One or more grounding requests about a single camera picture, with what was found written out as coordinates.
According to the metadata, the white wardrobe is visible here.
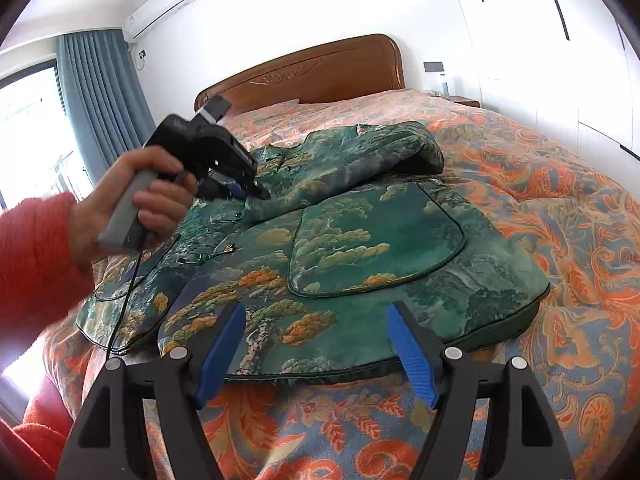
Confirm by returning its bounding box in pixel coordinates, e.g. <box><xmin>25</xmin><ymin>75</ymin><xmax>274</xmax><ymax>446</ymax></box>
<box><xmin>442</xmin><ymin>0</ymin><xmax>640</xmax><ymax>162</ymax></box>

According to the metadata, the glass balcony window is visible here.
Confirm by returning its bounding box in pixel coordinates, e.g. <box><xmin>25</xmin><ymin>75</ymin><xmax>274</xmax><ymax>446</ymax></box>
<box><xmin>0</xmin><ymin>62</ymin><xmax>92</xmax><ymax>211</ymax></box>

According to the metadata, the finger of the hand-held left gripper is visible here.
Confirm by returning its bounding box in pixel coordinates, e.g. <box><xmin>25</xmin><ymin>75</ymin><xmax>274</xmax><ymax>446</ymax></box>
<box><xmin>199</xmin><ymin>176</ymin><xmax>272</xmax><ymax>202</ymax></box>

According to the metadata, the orange floral bed blanket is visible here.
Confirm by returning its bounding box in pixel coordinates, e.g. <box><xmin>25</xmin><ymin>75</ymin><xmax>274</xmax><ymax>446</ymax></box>
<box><xmin>42</xmin><ymin>87</ymin><xmax>640</xmax><ymax>480</ymax></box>

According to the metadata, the blue-grey curtain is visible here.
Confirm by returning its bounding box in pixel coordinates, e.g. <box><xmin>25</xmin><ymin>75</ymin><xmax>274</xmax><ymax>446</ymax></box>
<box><xmin>55</xmin><ymin>27</ymin><xmax>157</xmax><ymax>202</ymax></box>

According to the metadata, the white air conditioner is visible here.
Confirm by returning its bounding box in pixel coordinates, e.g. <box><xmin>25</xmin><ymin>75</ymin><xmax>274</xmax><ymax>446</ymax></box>
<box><xmin>123</xmin><ymin>0</ymin><xmax>197</xmax><ymax>42</ymax></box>

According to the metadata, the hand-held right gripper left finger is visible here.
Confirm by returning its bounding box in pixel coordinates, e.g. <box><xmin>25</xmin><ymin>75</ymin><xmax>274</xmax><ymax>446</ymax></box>
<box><xmin>56</xmin><ymin>301</ymin><xmax>247</xmax><ymax>480</ymax></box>

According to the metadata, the orange floral pillow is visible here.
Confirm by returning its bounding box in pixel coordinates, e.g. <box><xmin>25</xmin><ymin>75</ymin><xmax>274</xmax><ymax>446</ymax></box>
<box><xmin>235</xmin><ymin>99</ymin><xmax>302</xmax><ymax>117</ymax></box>

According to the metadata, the person's left hand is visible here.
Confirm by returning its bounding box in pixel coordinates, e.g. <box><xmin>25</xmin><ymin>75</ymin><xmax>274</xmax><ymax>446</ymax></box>
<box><xmin>70</xmin><ymin>149</ymin><xmax>200</xmax><ymax>273</ymax></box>

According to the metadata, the wooden headboard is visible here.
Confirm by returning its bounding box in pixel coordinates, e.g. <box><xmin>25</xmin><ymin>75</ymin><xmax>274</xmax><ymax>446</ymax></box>
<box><xmin>194</xmin><ymin>34</ymin><xmax>406</xmax><ymax>117</ymax></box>

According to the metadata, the person's red clothing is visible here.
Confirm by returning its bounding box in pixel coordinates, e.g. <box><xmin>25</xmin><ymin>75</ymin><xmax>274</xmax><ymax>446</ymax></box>
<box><xmin>0</xmin><ymin>375</ymin><xmax>77</xmax><ymax>480</ymax></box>

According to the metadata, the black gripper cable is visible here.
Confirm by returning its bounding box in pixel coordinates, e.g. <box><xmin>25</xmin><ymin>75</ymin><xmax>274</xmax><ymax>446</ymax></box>
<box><xmin>104</xmin><ymin>232</ymin><xmax>152</xmax><ymax>362</ymax></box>

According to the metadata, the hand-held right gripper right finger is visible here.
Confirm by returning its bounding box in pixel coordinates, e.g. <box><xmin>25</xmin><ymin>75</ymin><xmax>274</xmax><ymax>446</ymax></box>
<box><xmin>386</xmin><ymin>301</ymin><xmax>576</xmax><ymax>480</ymax></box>

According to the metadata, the green printed jacket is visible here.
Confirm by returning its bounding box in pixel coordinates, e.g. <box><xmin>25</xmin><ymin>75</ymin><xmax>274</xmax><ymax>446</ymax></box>
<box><xmin>75</xmin><ymin>121</ymin><xmax>551</xmax><ymax>386</ymax></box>

